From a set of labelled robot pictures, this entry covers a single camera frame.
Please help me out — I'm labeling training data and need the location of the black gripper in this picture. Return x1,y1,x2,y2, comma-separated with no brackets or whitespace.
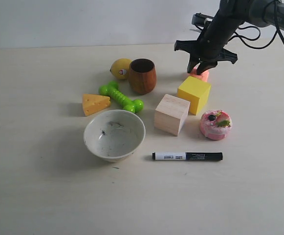
174,24,238,74

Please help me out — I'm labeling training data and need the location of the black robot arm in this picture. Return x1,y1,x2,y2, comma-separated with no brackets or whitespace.
174,0,284,74

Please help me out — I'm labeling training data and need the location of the small pink orange object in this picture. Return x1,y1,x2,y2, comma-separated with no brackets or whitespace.
189,68,209,82

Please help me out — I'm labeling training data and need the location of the yellow foam cube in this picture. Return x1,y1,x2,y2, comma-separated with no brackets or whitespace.
177,76,211,115

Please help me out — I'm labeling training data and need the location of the light wooden cube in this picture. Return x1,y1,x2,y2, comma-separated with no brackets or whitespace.
154,94,190,136

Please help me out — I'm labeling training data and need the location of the brown wooden cup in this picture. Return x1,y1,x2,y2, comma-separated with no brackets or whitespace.
128,58,157,95

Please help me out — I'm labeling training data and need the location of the pink toy cake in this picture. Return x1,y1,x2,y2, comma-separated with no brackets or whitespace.
199,110,232,141

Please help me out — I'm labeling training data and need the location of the yellow lemon with sticker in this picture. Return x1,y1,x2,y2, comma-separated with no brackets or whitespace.
109,58,132,80

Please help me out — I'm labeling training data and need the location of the green bone-shaped toy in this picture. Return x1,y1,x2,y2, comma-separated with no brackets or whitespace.
98,81,144,114

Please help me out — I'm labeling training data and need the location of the black and white marker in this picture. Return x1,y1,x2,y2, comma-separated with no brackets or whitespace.
152,152,223,162

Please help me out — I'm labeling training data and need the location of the white ceramic bowl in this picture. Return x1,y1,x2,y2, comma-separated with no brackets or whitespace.
83,110,146,163

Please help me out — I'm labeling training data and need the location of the yellow toy cheese wedge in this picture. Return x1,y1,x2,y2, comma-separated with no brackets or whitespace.
82,94,110,116

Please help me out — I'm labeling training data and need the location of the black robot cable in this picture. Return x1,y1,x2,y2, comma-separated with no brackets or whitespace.
232,0,284,49

